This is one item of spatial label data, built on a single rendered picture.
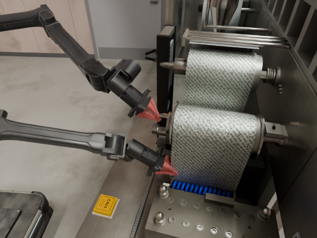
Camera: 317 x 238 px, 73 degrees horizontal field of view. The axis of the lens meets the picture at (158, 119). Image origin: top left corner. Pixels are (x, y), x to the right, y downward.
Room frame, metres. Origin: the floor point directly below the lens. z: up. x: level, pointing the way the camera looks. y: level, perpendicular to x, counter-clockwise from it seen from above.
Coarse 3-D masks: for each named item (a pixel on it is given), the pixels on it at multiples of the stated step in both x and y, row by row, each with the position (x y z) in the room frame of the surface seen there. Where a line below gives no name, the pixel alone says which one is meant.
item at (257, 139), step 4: (176, 108) 0.55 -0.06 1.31; (256, 120) 0.49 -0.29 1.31; (260, 124) 0.47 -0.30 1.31; (256, 128) 0.46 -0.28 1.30; (260, 128) 0.46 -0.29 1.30; (172, 132) 0.49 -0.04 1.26; (256, 132) 0.45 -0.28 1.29; (260, 132) 0.45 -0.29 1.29; (256, 136) 0.45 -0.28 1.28; (256, 140) 0.44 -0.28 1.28; (256, 144) 0.43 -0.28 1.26; (252, 148) 0.43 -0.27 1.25; (256, 148) 0.43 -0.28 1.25; (252, 152) 0.44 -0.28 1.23
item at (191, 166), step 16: (176, 160) 0.48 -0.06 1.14; (192, 160) 0.47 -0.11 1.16; (208, 160) 0.46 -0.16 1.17; (224, 160) 0.44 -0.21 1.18; (240, 160) 0.43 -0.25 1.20; (176, 176) 0.48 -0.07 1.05; (192, 176) 0.47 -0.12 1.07; (208, 176) 0.45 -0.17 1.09; (224, 176) 0.44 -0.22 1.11; (240, 176) 0.43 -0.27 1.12
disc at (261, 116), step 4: (260, 112) 0.52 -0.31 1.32; (256, 116) 0.54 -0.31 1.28; (260, 116) 0.50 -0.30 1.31; (260, 120) 0.49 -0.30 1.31; (264, 120) 0.47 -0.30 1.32; (264, 124) 0.46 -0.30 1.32; (264, 128) 0.45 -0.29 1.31; (264, 132) 0.44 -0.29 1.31; (260, 136) 0.44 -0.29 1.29; (260, 140) 0.43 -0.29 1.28; (260, 144) 0.42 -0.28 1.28; (260, 148) 0.42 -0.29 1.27; (256, 152) 0.43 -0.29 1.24; (252, 156) 0.44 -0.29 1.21; (256, 156) 0.42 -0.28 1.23
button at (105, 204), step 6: (102, 198) 0.47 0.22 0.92; (108, 198) 0.47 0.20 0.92; (114, 198) 0.47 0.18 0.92; (96, 204) 0.44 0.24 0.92; (102, 204) 0.44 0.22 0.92; (108, 204) 0.44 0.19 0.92; (114, 204) 0.45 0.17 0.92; (96, 210) 0.42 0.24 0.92; (102, 210) 0.42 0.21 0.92; (108, 210) 0.42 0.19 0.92
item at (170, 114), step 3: (171, 111) 0.56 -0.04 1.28; (168, 114) 0.55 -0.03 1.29; (171, 114) 0.55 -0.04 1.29; (168, 117) 0.54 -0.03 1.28; (171, 117) 0.54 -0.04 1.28; (168, 120) 0.53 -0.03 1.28; (168, 123) 0.52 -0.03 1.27; (168, 126) 0.52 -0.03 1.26; (168, 129) 0.52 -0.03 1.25; (168, 132) 0.52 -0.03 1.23
